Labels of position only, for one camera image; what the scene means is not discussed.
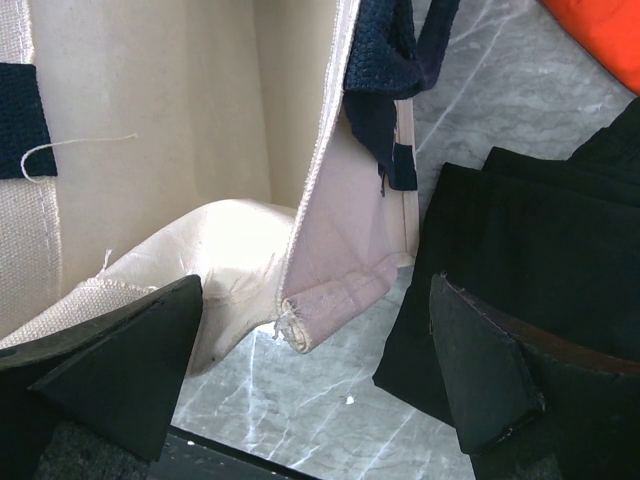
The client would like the orange cloth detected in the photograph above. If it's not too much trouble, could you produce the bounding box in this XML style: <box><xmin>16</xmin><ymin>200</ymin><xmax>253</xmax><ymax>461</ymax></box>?
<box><xmin>542</xmin><ymin>0</ymin><xmax>639</xmax><ymax>94</ymax></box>

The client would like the cream canvas tote bag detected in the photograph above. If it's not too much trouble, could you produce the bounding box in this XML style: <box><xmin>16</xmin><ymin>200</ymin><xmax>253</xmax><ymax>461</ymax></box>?
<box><xmin>1</xmin><ymin>1</ymin><xmax>458</xmax><ymax>374</ymax></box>

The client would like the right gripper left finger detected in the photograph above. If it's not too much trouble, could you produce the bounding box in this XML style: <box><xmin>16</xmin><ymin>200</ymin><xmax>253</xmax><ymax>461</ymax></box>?
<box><xmin>1</xmin><ymin>275</ymin><xmax>203</xmax><ymax>479</ymax></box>

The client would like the black cloth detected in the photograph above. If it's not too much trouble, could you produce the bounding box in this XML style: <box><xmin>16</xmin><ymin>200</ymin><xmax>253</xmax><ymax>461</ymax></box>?
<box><xmin>373</xmin><ymin>101</ymin><xmax>639</xmax><ymax>422</ymax></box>

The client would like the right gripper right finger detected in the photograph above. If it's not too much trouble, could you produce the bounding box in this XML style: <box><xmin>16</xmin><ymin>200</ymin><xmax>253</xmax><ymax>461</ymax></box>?
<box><xmin>429</xmin><ymin>275</ymin><xmax>639</xmax><ymax>479</ymax></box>

